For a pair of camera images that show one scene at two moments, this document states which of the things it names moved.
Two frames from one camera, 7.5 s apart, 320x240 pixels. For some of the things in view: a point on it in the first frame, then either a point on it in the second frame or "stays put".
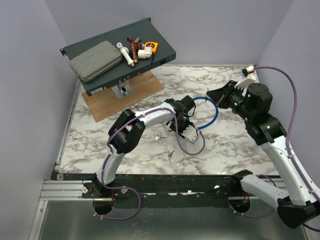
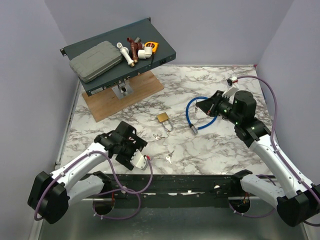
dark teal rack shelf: [146, 30] stays put
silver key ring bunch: [157, 137] stays put
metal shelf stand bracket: [123, 89] stays put
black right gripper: [227, 89] -> [209, 106]
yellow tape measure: [154, 45] stays put
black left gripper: [187, 123] -> [139, 144]
